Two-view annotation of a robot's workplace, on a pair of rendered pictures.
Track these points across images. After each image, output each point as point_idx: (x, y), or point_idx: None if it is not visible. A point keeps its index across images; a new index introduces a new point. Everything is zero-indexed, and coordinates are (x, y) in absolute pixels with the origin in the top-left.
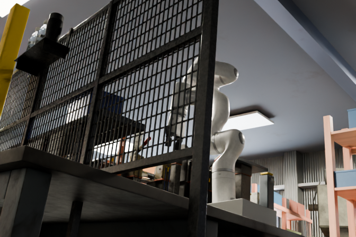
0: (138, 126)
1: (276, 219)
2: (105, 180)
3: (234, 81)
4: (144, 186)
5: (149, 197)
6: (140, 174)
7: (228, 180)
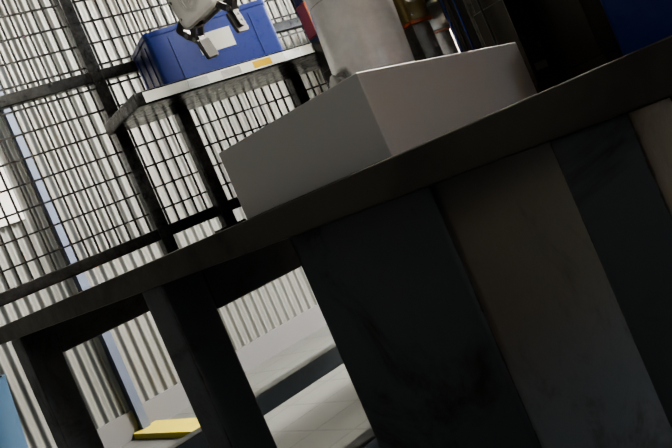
0: (130, 107)
1: (368, 107)
2: (19, 331)
3: None
4: (38, 314)
5: (49, 325)
6: (402, 19)
7: (313, 21)
